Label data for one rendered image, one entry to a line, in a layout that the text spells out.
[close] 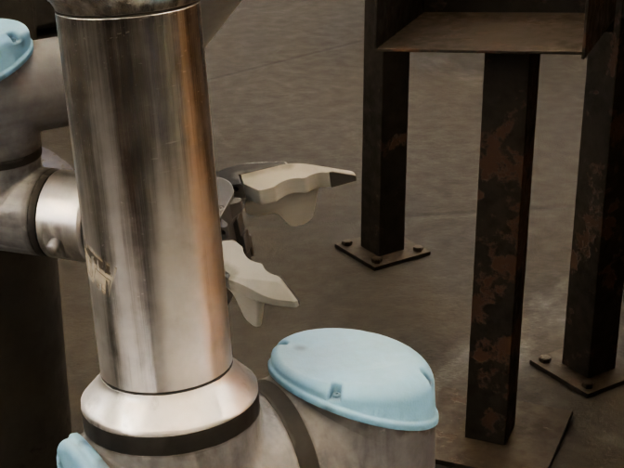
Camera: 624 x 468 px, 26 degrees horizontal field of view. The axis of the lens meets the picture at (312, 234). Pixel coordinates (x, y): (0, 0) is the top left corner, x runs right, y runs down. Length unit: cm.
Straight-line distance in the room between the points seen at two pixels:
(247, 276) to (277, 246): 157
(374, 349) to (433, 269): 154
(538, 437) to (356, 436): 109
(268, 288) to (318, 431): 14
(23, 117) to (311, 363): 34
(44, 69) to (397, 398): 41
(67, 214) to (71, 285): 135
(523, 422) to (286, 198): 97
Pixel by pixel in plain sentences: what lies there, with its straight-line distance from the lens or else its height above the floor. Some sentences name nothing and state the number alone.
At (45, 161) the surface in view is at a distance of 180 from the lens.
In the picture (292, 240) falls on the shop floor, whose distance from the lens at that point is 261.
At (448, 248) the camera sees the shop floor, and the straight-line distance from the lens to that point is 258.
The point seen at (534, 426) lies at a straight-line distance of 201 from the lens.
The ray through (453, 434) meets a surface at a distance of 198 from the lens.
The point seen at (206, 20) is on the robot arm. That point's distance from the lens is 102.
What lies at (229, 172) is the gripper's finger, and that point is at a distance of 111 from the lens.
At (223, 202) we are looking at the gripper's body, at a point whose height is 64.
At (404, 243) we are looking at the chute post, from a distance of 258.
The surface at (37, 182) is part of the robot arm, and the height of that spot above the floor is 64.
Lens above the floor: 104
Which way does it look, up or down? 23 degrees down
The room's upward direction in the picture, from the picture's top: straight up
